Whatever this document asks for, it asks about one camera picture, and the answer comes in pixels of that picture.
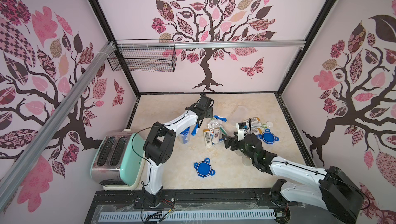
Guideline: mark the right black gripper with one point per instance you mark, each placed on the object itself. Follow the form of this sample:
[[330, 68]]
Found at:
[[236, 143]]

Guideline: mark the clear plastic toiletry bag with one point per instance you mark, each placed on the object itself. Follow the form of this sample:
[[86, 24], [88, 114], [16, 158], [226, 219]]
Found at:
[[213, 124]]

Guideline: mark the blue lid toiletry container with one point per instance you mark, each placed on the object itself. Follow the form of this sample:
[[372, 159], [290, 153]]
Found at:
[[240, 113], [185, 136]]

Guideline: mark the detached blue container lid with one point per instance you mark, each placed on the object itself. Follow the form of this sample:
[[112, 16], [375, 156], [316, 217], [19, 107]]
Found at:
[[268, 137]]

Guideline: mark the small white round cap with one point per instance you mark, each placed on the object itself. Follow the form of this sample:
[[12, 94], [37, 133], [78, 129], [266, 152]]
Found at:
[[269, 124]]

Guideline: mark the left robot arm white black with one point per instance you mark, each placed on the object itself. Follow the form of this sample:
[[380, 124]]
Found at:
[[160, 142]]

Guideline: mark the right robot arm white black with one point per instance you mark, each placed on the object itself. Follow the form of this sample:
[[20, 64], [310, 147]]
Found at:
[[330, 189]]

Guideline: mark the small corked glass jar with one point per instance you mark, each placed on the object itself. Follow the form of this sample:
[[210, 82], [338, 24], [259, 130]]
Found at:
[[246, 161]]

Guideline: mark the mint green silver toaster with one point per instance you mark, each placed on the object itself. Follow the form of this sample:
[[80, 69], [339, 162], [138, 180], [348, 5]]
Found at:
[[118, 163]]

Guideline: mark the white slotted cable duct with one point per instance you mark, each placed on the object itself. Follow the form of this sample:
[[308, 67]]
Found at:
[[185, 216]]

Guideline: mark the back aluminium rail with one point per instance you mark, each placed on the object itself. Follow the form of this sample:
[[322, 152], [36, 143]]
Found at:
[[213, 44]]

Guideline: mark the aluminium rail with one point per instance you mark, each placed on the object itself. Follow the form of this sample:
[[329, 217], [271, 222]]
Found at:
[[213, 44], [19, 170]]

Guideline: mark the black wire basket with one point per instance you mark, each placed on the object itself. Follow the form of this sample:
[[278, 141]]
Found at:
[[144, 55]]

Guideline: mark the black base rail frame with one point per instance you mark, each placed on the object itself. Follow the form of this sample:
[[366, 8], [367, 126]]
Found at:
[[201, 199]]

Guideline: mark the left aluminium rail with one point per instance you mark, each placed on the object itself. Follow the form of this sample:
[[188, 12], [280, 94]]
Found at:
[[19, 170]]

